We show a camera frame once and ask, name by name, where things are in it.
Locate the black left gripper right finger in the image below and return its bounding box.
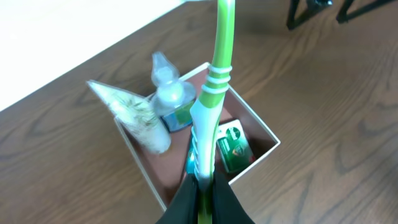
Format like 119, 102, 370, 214
212, 172, 254, 224

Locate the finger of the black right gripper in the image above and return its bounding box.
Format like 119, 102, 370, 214
336, 0, 394, 24
286, 0, 333, 30

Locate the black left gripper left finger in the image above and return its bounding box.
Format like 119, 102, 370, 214
156, 174, 198, 224

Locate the Colgate toothpaste tube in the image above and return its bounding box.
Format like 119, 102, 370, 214
185, 144, 195, 174

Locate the green soap box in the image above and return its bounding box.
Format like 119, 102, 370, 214
216, 119, 256, 174

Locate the green white toothbrush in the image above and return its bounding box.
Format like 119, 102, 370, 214
190, 0, 236, 223

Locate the white lotion tube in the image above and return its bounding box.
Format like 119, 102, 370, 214
87, 80, 171, 154

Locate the clear hand sanitizer pump bottle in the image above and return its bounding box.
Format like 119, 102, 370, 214
151, 52, 196, 133

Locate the white box with pink interior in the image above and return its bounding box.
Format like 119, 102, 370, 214
114, 87, 280, 211

